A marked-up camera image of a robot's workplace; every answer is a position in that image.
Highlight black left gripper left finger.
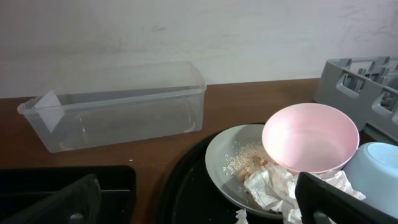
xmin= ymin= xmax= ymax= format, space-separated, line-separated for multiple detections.
xmin=2 ymin=174 xmax=101 ymax=224

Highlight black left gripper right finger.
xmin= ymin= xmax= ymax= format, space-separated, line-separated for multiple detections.
xmin=295 ymin=172 xmax=397 ymax=224

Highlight white napkin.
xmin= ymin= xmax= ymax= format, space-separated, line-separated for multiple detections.
xmin=244 ymin=163 xmax=366 ymax=224

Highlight light blue cup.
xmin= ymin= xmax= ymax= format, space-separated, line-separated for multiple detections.
xmin=343 ymin=142 xmax=397 ymax=218

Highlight small white tissue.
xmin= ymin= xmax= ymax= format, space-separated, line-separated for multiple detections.
xmin=235 ymin=209 xmax=248 ymax=224

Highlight rice and food scraps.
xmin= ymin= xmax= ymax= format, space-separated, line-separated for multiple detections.
xmin=222 ymin=142 xmax=271 ymax=182

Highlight grey plate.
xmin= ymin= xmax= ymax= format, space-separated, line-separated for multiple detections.
xmin=205 ymin=124 xmax=282 ymax=220

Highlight grey dishwasher rack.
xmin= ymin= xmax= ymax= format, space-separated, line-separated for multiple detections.
xmin=314 ymin=56 xmax=397 ymax=144

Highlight rectangular black tray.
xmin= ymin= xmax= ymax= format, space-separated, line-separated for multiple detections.
xmin=1 ymin=166 xmax=136 ymax=223

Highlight clear plastic bin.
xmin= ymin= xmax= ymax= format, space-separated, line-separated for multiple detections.
xmin=17 ymin=62 xmax=206 ymax=153

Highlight round black tray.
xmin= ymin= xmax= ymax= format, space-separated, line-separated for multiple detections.
xmin=155 ymin=130 xmax=282 ymax=223

